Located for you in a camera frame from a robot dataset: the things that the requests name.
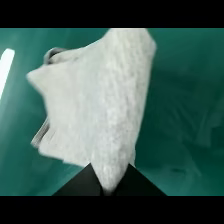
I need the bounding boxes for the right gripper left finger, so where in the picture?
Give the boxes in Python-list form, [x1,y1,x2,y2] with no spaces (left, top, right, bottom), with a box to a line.
[52,162,104,197]

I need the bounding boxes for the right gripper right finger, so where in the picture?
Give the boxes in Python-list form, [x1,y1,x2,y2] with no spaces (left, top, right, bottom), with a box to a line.
[112,163,167,197]

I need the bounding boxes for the white garment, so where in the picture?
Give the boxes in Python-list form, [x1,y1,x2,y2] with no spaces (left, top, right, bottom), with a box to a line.
[26,28,158,196]

